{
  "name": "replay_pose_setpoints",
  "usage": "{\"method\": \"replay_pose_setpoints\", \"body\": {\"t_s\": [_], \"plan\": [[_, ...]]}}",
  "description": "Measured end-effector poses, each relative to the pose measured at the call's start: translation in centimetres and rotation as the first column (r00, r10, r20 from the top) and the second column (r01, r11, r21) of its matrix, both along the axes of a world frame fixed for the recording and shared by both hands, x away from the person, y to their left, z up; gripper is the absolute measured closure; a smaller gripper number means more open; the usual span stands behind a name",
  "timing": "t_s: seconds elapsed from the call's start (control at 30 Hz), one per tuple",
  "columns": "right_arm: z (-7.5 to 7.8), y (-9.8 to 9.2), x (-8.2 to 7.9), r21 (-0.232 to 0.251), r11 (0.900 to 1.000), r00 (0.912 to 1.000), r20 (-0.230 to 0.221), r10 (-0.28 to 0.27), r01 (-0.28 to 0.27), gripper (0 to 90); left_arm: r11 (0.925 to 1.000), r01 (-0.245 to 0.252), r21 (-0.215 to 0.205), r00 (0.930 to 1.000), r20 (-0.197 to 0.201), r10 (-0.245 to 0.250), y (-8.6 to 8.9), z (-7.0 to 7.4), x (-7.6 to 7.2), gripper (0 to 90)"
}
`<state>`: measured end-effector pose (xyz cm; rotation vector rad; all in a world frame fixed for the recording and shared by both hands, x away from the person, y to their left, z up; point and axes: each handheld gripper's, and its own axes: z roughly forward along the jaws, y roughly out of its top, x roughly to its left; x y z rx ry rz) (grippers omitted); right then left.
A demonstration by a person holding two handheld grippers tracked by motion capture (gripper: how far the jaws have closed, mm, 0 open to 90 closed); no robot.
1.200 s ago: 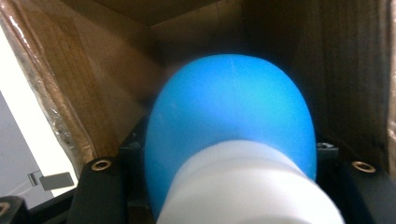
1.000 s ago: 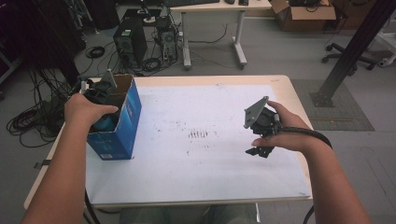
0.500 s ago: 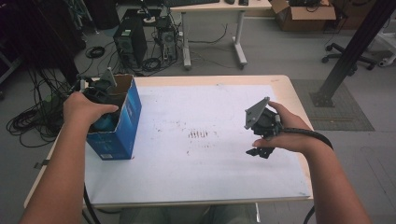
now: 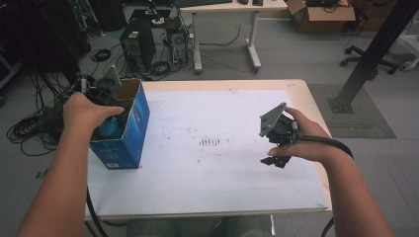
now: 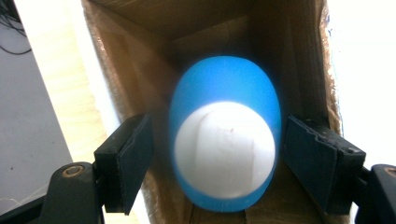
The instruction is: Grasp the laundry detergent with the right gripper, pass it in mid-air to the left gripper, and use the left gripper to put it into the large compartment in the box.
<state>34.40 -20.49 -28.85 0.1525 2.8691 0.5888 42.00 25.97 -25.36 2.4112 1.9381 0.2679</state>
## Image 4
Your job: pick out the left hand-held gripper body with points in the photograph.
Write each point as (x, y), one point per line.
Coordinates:
(99, 90)

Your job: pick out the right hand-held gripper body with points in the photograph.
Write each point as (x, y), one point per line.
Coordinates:
(278, 128)

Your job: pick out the blue plastic bottle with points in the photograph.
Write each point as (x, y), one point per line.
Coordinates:
(110, 129)

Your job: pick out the blue cardboard box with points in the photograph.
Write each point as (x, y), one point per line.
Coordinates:
(133, 135)

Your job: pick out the person's left hand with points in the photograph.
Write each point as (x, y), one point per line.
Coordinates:
(82, 115)

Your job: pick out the person's right hand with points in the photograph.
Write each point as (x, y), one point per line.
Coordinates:
(313, 148)

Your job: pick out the black computer tower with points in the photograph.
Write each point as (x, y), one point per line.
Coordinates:
(138, 42)

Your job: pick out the dark grey floor mat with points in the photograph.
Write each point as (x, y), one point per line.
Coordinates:
(365, 121)

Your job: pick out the small open computer case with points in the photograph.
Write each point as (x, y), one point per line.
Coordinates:
(177, 42)

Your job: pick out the black office chair base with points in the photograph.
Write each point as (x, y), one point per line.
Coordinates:
(365, 58)

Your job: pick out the brown cardboard box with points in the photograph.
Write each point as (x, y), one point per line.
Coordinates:
(322, 18)

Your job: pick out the light wooden desk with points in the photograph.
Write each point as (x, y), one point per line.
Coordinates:
(230, 6)

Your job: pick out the black computer mouse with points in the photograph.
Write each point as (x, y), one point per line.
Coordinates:
(243, 1)

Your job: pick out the black keyboard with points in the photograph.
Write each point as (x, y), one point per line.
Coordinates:
(204, 2)

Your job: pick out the black metal post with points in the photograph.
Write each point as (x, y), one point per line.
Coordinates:
(375, 56)

